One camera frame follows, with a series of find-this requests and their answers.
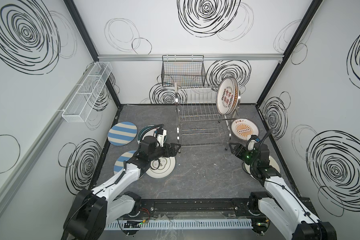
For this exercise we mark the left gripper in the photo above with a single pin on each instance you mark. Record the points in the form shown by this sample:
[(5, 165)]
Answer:
[(170, 150)]

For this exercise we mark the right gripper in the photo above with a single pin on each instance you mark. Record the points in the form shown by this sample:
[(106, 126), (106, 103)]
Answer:
[(238, 149)]

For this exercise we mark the cream floral plate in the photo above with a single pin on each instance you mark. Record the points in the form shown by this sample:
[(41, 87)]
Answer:
[(273, 163)]

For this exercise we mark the red character plate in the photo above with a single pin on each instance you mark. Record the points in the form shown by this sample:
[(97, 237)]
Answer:
[(225, 96)]

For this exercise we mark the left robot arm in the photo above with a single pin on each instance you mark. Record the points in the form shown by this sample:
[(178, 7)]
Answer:
[(92, 210)]

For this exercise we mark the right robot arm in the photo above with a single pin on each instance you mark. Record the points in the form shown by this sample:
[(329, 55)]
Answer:
[(277, 202)]

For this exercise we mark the stainless steel dish rack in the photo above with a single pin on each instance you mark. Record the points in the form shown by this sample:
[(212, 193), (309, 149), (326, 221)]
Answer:
[(199, 123)]

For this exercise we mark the white plate flower outline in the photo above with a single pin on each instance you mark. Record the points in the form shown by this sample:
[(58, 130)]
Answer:
[(161, 168)]

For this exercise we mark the green rimmed white plate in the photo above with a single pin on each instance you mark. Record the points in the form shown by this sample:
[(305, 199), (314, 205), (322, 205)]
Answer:
[(149, 130)]

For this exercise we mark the blue striped plate far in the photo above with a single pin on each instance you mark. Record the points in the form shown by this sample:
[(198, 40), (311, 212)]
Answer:
[(122, 133)]

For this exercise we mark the blue striped plate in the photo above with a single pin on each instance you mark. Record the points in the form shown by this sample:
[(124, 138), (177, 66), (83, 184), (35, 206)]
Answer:
[(119, 165), (122, 133)]

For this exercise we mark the blue striped plate near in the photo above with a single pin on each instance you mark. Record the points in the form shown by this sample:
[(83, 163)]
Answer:
[(119, 165)]

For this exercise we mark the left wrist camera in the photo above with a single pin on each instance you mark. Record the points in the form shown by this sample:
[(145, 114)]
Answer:
[(161, 135)]

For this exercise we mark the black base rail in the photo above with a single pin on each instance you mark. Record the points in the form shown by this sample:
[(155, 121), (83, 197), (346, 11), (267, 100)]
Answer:
[(239, 207)]

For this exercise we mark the black wire basket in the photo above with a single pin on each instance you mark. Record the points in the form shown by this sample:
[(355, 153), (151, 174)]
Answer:
[(183, 71)]

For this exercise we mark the white slotted cable duct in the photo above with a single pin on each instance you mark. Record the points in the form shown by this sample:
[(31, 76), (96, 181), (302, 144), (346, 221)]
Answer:
[(201, 224)]

